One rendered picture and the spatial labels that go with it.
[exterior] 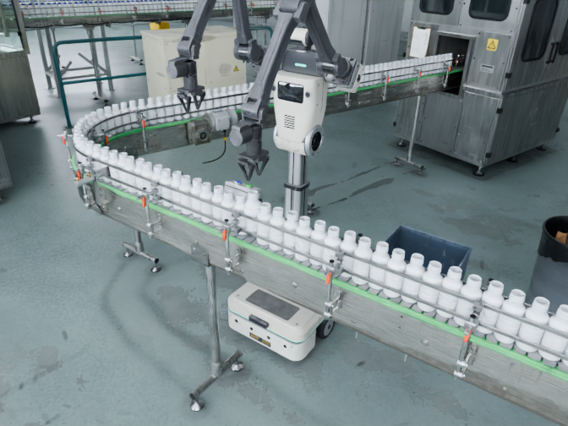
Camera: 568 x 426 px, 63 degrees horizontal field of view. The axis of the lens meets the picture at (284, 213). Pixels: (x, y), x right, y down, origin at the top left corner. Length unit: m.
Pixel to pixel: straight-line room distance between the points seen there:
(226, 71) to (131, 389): 4.24
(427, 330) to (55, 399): 1.91
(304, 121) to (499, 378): 1.33
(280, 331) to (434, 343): 1.16
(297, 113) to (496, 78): 3.09
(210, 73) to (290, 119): 3.72
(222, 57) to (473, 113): 2.94
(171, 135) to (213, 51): 2.79
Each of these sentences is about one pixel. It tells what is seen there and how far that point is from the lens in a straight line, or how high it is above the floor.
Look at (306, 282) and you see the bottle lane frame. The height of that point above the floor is 0.94.
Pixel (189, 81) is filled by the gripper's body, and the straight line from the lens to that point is 2.00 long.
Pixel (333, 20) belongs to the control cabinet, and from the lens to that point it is 7.62.
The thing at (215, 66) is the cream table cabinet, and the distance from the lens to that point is 5.94.
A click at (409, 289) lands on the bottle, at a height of 1.06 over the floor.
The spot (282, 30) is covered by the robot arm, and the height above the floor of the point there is 1.75.
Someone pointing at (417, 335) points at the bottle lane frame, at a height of 0.92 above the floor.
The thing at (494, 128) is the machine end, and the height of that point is 0.54.
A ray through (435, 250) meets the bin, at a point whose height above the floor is 0.88.
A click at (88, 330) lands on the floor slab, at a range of 3.09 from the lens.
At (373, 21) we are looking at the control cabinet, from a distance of 8.24.
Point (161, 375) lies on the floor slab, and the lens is 2.72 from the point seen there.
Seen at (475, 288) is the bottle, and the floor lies 1.14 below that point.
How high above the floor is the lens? 1.97
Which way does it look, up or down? 29 degrees down
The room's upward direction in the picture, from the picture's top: 1 degrees clockwise
